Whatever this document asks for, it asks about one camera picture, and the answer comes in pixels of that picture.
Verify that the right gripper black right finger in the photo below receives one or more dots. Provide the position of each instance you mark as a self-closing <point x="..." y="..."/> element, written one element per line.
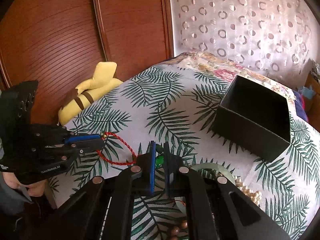
<point x="171" y="166"/>

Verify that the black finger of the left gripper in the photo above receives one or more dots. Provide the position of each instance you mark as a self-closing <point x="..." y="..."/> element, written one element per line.
<point x="89" y="146"/>

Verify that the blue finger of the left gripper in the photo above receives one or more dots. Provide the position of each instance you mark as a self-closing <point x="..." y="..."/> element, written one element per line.
<point x="83" y="137"/>

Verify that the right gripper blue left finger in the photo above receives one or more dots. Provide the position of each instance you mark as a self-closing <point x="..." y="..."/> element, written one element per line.
<point x="145" y="184"/>

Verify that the green jade bangle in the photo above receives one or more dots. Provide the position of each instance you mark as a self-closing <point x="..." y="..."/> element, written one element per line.
<point x="219" y="171"/>

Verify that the black open jewelry box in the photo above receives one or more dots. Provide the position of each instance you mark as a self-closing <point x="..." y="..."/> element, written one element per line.
<point x="254" y="117"/>

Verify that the person's left hand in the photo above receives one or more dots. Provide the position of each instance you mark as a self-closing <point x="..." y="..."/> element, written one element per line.
<point x="34" y="190"/>

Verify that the palm leaf bed sheet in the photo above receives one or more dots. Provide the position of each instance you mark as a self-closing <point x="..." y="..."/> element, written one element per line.
<point x="169" y="103"/>

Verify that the yellow plush toy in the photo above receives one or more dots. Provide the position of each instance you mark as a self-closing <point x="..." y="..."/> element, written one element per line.
<point x="89" y="91"/>

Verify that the floral quilt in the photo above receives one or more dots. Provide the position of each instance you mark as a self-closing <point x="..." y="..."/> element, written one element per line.
<point x="227" y="70"/>

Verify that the brown wooden wardrobe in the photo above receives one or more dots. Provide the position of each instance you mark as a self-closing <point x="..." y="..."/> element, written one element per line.
<point x="59" y="42"/>

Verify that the wooden side cabinet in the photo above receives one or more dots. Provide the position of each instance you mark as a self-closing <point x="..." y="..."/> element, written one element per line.
<point x="312" y="106"/>

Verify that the blue bag by bed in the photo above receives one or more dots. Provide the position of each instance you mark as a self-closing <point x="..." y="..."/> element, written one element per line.
<point x="307" y="92"/>

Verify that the circle pattern sheer curtain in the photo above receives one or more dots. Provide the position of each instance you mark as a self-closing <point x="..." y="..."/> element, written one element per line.
<point x="276" y="38"/>

